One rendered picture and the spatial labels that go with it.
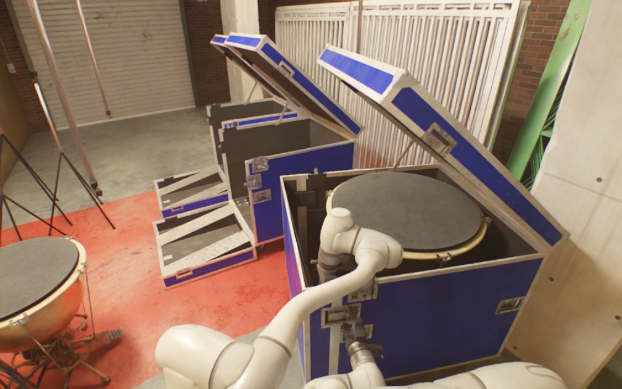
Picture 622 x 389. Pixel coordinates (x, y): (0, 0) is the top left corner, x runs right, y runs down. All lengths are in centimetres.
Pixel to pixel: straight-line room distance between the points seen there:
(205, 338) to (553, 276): 182
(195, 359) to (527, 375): 70
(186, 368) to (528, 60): 406
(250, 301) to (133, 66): 642
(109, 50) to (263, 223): 607
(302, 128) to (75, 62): 563
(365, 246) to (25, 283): 167
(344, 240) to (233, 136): 232
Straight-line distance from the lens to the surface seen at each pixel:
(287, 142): 348
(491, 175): 130
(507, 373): 79
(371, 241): 107
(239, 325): 246
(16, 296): 203
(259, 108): 435
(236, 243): 289
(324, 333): 153
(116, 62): 806
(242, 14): 512
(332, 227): 108
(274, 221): 274
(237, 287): 271
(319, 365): 172
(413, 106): 103
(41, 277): 207
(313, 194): 222
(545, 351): 245
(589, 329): 224
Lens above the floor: 190
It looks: 30 degrees down
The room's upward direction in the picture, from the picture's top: 1 degrees counter-clockwise
